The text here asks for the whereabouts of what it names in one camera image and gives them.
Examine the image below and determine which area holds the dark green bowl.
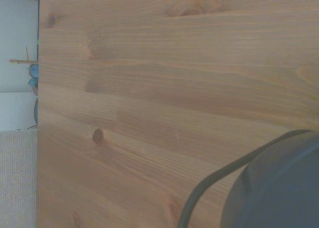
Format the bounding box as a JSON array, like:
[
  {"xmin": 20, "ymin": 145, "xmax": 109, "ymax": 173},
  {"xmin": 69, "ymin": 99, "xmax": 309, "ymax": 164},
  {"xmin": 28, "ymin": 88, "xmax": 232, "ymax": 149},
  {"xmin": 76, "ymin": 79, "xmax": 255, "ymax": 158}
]
[{"xmin": 178, "ymin": 129, "xmax": 319, "ymax": 228}]

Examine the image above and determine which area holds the small blue object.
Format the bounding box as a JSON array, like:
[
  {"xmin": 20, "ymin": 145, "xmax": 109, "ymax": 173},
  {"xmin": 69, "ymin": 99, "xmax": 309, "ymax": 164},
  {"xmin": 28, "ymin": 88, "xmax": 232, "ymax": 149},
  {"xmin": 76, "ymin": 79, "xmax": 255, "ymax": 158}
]
[{"xmin": 27, "ymin": 64, "xmax": 39, "ymax": 87}]

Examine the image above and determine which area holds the thin wooden stick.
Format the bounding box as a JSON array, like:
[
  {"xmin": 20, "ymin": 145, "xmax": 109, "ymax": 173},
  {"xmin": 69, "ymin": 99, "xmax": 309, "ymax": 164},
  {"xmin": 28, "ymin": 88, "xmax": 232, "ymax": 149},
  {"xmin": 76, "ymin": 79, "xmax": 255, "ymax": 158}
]
[{"xmin": 8, "ymin": 46, "xmax": 39, "ymax": 65}]

